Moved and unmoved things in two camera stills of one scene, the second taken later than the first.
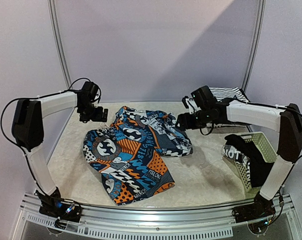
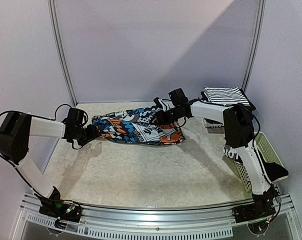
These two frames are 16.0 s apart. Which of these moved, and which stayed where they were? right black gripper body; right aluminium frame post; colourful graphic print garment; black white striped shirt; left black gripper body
Moved: right black gripper body; colourful graphic print garment; left black gripper body
Stayed: black white striped shirt; right aluminium frame post
